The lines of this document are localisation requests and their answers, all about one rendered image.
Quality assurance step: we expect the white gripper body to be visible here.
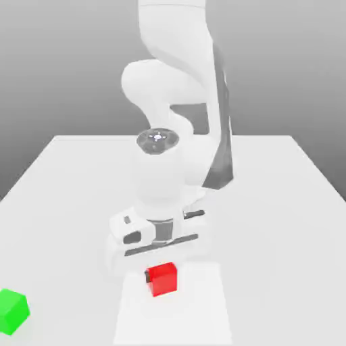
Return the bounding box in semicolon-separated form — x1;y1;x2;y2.
104;219;209;274

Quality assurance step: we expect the small red cube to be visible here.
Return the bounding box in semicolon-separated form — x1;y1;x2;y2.
144;262;178;298

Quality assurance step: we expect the small green cube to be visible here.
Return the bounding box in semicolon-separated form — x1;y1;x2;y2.
0;288;31;337

